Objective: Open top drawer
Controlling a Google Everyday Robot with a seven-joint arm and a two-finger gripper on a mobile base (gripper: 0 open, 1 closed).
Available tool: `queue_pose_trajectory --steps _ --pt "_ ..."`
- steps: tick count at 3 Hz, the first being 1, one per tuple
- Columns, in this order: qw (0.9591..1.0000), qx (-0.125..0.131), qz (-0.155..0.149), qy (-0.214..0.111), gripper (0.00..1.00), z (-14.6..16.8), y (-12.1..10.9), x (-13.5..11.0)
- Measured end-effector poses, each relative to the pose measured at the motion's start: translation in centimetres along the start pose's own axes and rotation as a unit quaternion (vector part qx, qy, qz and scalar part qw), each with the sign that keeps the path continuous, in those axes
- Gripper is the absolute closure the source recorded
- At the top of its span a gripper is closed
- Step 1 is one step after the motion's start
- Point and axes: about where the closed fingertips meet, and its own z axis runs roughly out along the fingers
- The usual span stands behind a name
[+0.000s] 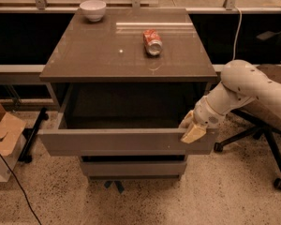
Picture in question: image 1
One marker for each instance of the grey drawer cabinet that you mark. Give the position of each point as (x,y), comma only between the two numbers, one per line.
(112,51)

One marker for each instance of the grey drawer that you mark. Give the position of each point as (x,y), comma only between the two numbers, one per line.
(133,169)
(124,119)

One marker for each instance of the grey top drawer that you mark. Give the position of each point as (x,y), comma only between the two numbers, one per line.
(124,119)

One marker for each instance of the black stand leg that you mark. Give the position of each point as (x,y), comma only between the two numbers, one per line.
(30,135)

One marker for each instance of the office chair black base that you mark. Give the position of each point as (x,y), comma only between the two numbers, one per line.
(265,121)

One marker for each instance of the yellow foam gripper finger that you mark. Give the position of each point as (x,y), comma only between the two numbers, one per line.
(188,119)
(193,133)

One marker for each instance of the white ceramic bowl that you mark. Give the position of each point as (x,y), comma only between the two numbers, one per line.
(93,10)

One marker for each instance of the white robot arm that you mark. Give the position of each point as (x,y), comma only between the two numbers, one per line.
(241,83)

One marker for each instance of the crushed red soda can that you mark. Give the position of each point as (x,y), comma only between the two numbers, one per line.
(152,42)

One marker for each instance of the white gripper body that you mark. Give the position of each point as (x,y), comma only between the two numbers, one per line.
(205,113)

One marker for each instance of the grey bottom drawer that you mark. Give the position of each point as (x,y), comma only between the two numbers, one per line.
(133,169)

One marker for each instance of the cardboard box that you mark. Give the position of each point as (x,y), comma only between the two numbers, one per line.
(11,142)

